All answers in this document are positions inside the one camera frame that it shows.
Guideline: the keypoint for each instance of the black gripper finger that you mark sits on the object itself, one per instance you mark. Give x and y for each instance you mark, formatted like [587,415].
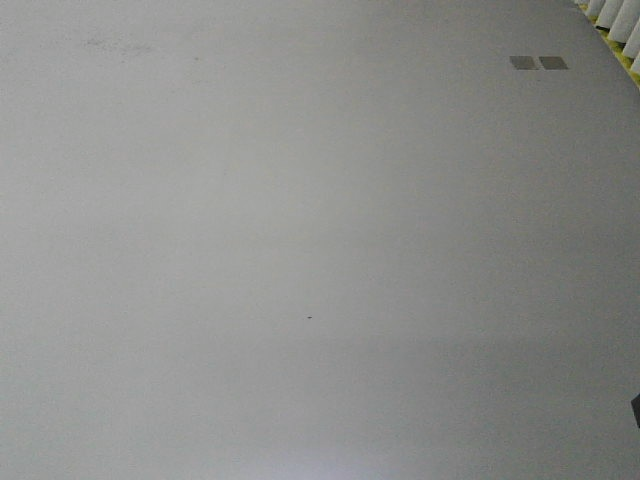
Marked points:
[635,404]

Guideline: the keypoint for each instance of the white slatted fence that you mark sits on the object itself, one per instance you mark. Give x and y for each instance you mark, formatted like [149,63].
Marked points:
[618,23]

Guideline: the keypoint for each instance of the grey floor tape patch right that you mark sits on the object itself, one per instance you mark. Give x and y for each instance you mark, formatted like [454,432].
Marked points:
[553,63]

